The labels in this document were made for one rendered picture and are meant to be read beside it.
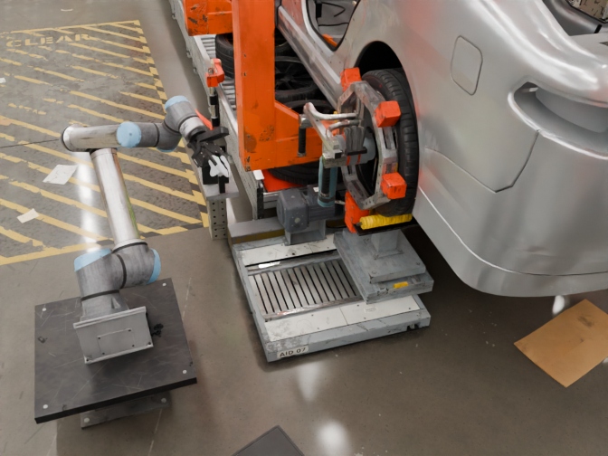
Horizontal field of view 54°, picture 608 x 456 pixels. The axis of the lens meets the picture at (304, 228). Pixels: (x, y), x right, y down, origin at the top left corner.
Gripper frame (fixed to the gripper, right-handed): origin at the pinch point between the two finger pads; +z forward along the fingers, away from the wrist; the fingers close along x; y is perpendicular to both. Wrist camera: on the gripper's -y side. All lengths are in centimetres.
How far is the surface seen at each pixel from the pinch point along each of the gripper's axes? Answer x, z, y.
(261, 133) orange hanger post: -78, -47, 23
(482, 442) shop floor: -84, 127, 26
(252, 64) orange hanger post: -60, -63, -5
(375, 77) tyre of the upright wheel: -74, -19, -41
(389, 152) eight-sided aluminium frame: -63, 14, -28
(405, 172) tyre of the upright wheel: -67, 24, -27
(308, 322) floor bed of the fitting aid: -77, 41, 62
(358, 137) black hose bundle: -56, 3, -25
